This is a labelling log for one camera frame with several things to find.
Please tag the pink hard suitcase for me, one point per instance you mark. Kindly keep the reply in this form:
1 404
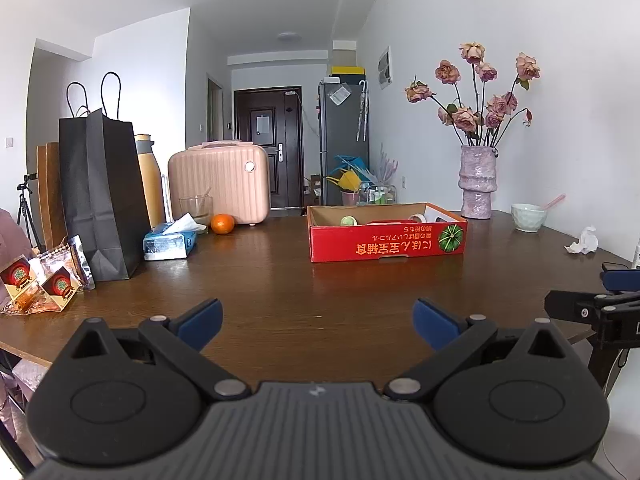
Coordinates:
220 180

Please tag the silver snack packet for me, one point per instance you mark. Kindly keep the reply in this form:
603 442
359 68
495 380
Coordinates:
82 260

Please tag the dark brown entrance door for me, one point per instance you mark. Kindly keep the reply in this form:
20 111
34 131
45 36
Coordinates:
265 170

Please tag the clear glass cup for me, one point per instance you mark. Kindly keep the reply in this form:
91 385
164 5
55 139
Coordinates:
195 207

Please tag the white wall panel box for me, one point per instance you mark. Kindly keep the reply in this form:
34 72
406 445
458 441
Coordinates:
385 67

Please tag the pale purple ceramic vase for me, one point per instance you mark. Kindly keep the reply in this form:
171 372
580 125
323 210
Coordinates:
479 185

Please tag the red label snack packet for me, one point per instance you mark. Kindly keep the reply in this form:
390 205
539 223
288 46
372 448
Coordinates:
17 280
60 285

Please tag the red cardboard box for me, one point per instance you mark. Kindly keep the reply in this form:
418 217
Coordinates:
380 247

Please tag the black paper bag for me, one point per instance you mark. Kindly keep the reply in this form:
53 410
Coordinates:
100 200

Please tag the crumpled white tissue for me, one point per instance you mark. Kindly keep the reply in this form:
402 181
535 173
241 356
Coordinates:
582 242

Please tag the pink spoon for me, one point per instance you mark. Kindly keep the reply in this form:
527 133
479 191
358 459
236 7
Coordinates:
555 202

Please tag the blue plastic item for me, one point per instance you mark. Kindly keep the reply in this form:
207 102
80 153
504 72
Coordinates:
350 164

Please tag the pink bucket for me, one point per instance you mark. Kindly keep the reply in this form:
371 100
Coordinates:
350 199

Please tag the grey interior door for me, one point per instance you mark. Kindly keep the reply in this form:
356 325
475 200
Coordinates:
215 110

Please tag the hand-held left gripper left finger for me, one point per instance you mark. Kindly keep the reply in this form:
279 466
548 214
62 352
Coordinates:
202 322

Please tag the person's pink clothing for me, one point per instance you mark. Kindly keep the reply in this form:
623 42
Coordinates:
12 235

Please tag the round ceiling lamp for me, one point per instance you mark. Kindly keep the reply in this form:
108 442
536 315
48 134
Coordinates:
288 35

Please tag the yellow black box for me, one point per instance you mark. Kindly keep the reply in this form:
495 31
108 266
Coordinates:
347 72

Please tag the bunch of dried roses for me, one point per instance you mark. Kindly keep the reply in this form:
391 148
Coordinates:
495 105

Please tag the black camera tripod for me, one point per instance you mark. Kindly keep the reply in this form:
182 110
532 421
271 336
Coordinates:
25 205

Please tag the folded clear umbrella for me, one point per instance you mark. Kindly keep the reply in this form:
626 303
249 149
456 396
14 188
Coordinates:
363 110

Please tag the pale green bowl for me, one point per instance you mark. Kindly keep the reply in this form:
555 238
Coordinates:
529 219

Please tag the small brown cardboard box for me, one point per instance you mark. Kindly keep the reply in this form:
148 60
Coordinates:
314 190

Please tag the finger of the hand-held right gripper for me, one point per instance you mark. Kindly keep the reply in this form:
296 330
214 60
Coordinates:
570 305
622 280

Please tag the blue tissue pack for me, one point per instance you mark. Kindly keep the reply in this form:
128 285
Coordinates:
167 245

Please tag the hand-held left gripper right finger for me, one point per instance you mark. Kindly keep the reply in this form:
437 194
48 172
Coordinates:
432 322

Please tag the green plastic tube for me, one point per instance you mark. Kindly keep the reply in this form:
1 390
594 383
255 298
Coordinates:
348 220

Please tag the yellow thermos flask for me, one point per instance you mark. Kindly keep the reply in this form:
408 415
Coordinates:
149 180

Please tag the pale dried grass bunch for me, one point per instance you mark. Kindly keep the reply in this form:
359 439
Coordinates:
387 165

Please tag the orange fruit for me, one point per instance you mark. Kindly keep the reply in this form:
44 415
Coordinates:
222 224

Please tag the paper on refrigerator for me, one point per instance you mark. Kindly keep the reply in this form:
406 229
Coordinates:
339 95

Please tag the yellow plastic item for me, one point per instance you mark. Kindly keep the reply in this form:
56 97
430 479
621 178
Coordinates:
345 182

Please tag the small white spray bottle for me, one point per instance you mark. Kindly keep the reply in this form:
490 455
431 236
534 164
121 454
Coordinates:
636 255

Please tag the grey refrigerator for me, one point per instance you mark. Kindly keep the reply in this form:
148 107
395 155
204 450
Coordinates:
340 130

